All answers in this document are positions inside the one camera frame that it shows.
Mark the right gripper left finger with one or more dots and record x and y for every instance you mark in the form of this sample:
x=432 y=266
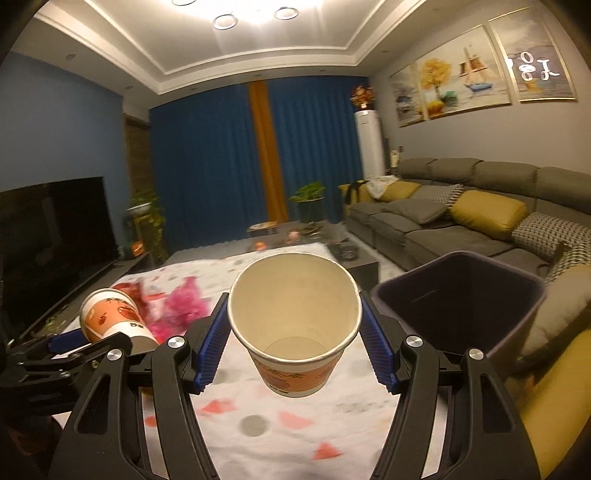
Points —
x=103 y=437

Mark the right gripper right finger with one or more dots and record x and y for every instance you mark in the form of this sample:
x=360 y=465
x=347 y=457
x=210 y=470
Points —
x=484 y=436

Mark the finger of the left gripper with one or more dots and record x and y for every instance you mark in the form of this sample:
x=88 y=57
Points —
x=67 y=342

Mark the paper cup orange band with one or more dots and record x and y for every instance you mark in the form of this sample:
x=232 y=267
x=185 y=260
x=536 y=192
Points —
x=295 y=313
x=108 y=311

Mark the grey plastic trash bin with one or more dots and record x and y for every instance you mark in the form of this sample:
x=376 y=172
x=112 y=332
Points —
x=464 y=300

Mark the black television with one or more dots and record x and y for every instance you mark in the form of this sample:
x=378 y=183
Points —
x=55 y=237

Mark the pink plastic bag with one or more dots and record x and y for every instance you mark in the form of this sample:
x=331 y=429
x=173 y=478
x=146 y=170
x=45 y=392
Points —
x=172 y=314

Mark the plant on wooden stand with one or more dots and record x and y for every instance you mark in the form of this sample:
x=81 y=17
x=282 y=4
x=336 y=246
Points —
x=145 y=217

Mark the beige grey large cushion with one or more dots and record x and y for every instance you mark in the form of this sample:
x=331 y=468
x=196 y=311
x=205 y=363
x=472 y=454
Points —
x=563 y=315

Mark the dark coffee table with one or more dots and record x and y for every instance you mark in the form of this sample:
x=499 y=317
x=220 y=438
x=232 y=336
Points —
x=363 y=267

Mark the black white patterned pillow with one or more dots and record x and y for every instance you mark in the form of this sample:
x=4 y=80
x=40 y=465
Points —
x=541 y=234

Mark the blue curtains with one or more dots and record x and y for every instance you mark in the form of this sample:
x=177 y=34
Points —
x=232 y=157

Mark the mustard yellow cushion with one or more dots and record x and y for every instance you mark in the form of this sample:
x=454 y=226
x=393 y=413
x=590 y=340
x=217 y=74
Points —
x=490 y=214

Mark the grey sectional sofa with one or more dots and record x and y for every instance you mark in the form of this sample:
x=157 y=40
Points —
x=552 y=191

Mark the orange curtain strip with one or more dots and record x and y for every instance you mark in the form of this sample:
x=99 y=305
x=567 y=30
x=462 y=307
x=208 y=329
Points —
x=269 y=155

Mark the far mustard cushion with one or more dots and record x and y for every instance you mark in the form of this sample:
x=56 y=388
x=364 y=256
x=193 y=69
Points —
x=399 y=190

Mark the white cloth on sofa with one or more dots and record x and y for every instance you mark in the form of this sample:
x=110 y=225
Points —
x=381 y=183

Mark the green potted plant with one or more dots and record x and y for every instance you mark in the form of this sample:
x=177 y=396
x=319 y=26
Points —
x=310 y=201

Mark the white standing air conditioner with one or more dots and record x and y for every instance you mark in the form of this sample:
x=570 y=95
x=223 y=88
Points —
x=368 y=128

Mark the left landscape painting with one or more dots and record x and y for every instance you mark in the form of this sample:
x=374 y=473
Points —
x=407 y=96

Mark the middle sailboat painting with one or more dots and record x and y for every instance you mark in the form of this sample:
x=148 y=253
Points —
x=461 y=75

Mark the flower decoration on conditioner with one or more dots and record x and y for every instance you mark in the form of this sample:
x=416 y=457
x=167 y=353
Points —
x=363 y=97

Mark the right painting with reflection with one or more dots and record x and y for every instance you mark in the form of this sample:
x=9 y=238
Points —
x=534 y=62

